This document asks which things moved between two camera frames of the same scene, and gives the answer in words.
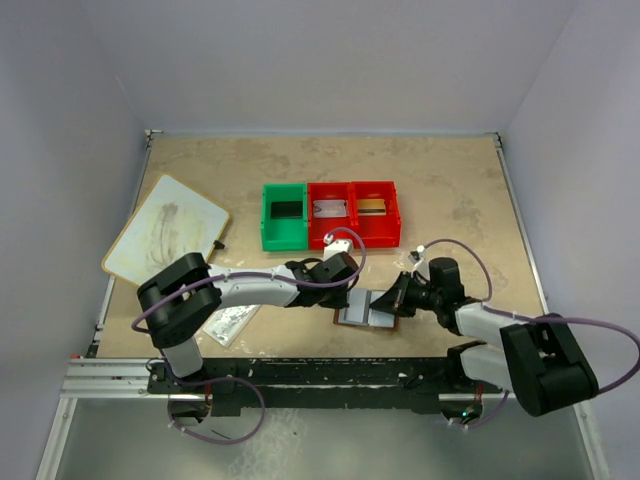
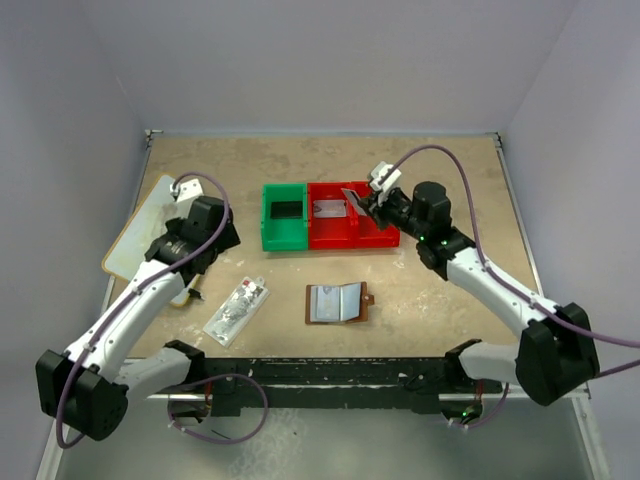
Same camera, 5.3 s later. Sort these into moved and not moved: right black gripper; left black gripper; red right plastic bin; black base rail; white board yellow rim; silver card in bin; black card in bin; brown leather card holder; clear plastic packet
Moved: brown leather card holder; right black gripper; left black gripper
Not moved: red right plastic bin; clear plastic packet; white board yellow rim; black base rail; silver card in bin; black card in bin
